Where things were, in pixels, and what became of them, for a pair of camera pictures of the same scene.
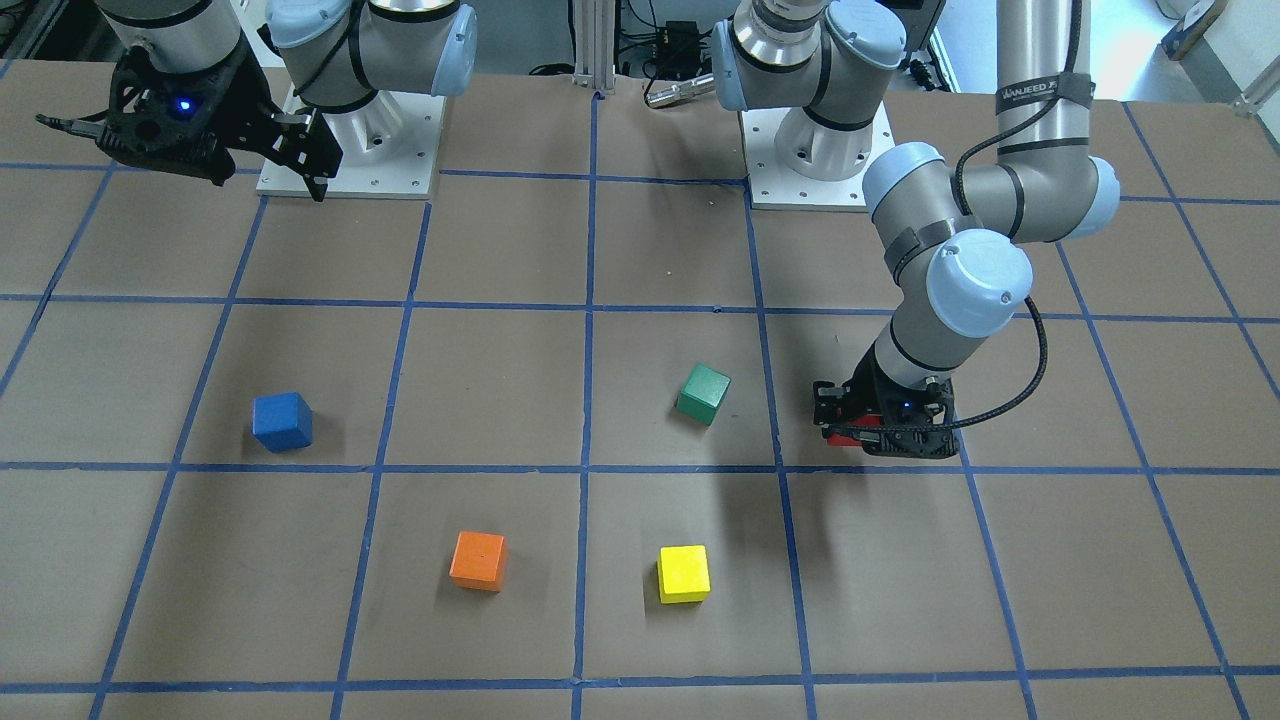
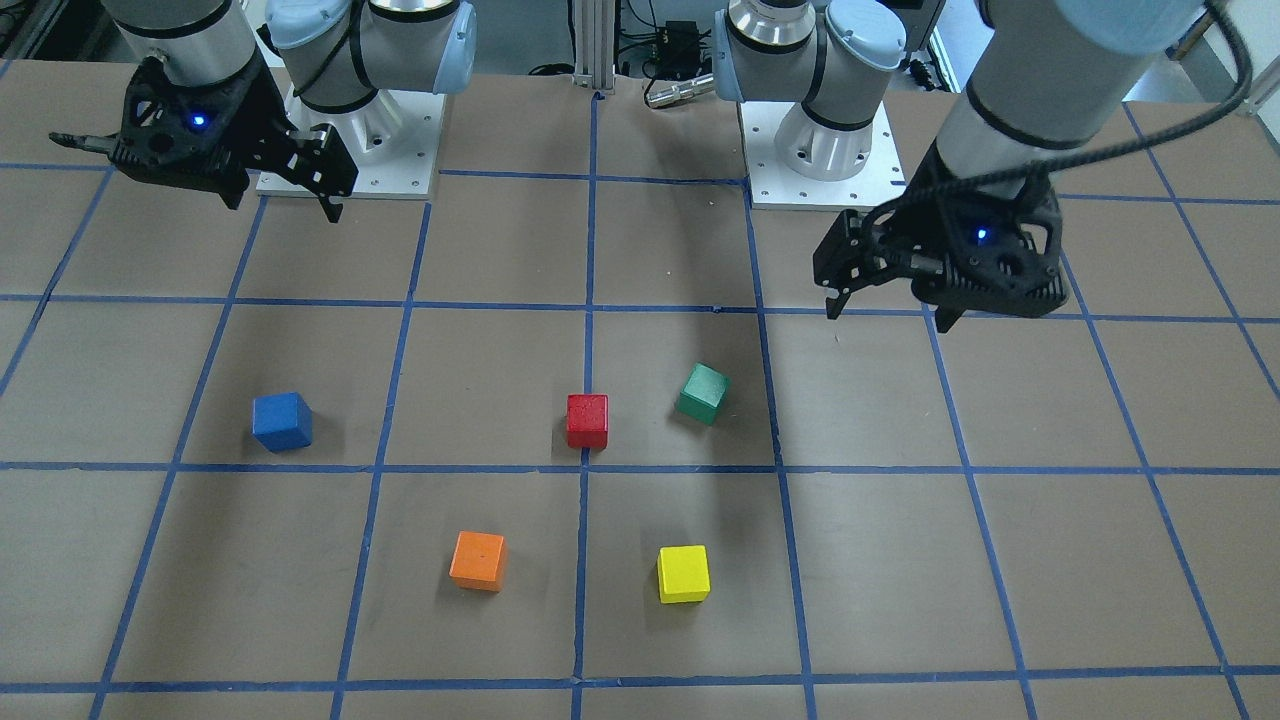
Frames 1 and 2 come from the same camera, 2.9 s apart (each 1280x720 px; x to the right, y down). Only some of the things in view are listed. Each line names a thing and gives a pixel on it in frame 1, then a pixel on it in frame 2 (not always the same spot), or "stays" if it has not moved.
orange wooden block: (479, 561) stays
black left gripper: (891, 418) to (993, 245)
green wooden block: (702, 393) stays
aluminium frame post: (595, 44) stays
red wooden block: (835, 439) to (587, 420)
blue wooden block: (282, 421) stays
